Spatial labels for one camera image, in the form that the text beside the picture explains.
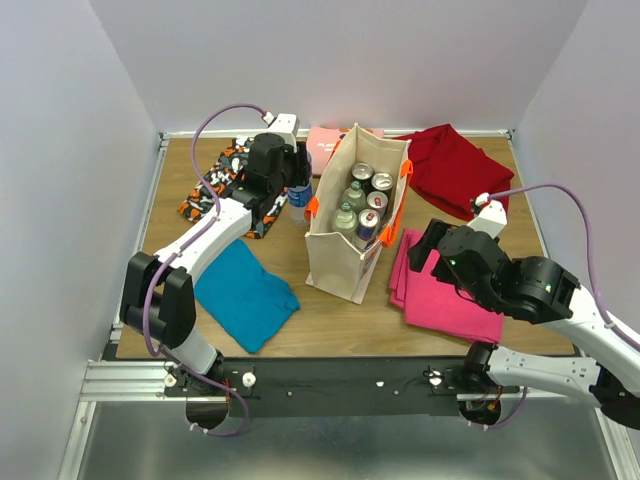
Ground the light pink printed cloth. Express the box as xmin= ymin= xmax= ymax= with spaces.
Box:
xmin=305 ymin=124 xmax=385 ymax=177

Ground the red bull can front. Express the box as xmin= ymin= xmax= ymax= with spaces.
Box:
xmin=355 ymin=208 xmax=380 ymax=250

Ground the orange camouflage cloth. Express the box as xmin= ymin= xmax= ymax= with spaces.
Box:
xmin=178 ymin=136 xmax=287 ymax=239

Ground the red bull can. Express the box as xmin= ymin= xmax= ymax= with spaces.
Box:
xmin=355 ymin=208 xmax=380 ymax=250
xmin=367 ymin=191 xmax=388 ymax=218

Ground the green glass bottle front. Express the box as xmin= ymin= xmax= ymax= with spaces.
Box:
xmin=332 ymin=202 xmax=358 ymax=241

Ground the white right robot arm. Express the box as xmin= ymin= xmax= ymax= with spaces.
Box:
xmin=408 ymin=218 xmax=639 ymax=429

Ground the magenta folded cloth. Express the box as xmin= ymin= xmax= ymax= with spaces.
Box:
xmin=389 ymin=228 xmax=504 ymax=343

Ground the Pocari Sweat bottle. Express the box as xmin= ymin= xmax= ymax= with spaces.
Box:
xmin=287 ymin=183 xmax=313 ymax=226
xmin=301 ymin=150 xmax=312 ymax=189

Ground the beige canvas tote bag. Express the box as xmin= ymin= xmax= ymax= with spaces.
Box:
xmin=305 ymin=125 xmax=413 ymax=304

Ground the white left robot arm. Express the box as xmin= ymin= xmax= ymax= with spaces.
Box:
xmin=119 ymin=130 xmax=311 ymax=395

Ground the dark red cloth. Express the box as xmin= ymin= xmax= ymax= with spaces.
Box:
xmin=400 ymin=124 xmax=514 ymax=221

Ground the teal folded cloth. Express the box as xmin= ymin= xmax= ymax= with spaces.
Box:
xmin=194 ymin=239 xmax=300 ymax=354

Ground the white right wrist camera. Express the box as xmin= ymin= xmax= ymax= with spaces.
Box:
xmin=467 ymin=193 xmax=507 ymax=239

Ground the red bull can middle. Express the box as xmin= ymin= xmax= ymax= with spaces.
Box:
xmin=367 ymin=191 xmax=388 ymax=218

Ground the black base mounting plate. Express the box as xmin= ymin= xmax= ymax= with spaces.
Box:
xmin=164 ymin=355 xmax=531 ymax=419

